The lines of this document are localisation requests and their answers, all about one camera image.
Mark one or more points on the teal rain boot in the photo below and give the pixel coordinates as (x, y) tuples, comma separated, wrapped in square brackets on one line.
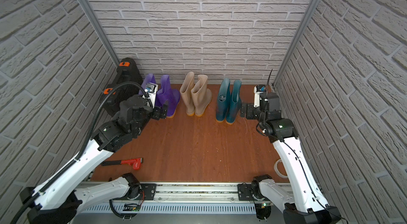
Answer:
[(235, 102), (223, 100)]

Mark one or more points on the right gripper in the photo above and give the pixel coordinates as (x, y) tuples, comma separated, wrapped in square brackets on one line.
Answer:
[(249, 112)]

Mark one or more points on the beige rain boot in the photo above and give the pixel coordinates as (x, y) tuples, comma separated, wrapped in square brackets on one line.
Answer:
[(201, 95), (185, 92)]

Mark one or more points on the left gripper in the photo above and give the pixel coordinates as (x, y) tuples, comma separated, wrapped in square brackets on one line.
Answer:
[(157, 112)]

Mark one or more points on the red pipe wrench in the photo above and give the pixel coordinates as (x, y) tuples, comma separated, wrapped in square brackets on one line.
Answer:
[(135, 163)]

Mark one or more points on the black tool case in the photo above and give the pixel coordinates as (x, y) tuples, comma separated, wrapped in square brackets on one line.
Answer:
[(126, 72)]

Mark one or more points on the purple rain boot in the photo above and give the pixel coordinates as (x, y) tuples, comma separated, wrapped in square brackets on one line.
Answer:
[(168, 95), (150, 78)]

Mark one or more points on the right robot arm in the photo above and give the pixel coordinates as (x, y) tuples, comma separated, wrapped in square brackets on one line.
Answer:
[(307, 204)]

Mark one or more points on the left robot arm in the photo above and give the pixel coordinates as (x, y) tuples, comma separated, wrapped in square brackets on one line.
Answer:
[(58, 200)]

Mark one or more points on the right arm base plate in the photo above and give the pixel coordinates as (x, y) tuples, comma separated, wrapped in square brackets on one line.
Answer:
[(246, 192)]

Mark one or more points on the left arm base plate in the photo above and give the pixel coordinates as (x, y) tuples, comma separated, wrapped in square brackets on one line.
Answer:
[(146, 191)]

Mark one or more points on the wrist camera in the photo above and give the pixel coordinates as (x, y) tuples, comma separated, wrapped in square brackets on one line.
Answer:
[(265, 100), (151, 89)]

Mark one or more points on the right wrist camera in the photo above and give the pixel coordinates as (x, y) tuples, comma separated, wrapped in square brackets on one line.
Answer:
[(265, 100)]

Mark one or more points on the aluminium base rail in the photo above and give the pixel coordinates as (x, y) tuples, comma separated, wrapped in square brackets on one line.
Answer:
[(195, 192)]

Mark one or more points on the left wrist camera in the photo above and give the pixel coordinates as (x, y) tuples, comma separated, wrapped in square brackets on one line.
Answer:
[(151, 89)]

